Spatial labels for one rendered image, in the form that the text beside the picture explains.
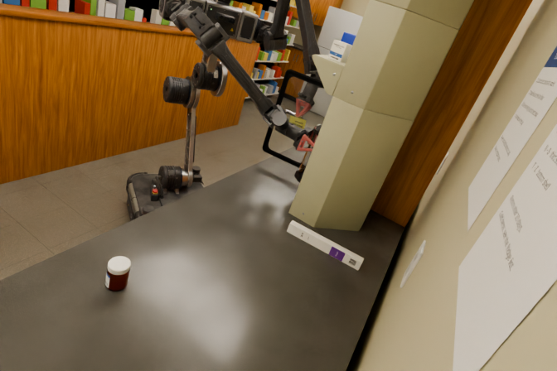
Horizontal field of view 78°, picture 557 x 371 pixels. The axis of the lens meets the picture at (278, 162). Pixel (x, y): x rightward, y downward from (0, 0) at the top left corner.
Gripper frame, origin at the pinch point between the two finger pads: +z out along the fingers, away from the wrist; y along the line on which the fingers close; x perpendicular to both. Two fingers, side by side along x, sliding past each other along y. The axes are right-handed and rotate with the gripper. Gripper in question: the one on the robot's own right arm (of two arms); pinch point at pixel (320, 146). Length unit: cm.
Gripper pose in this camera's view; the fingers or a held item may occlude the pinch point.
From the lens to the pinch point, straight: 137.1
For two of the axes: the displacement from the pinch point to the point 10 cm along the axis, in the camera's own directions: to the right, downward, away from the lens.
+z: 8.4, 4.8, -2.6
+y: 4.3, -2.7, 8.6
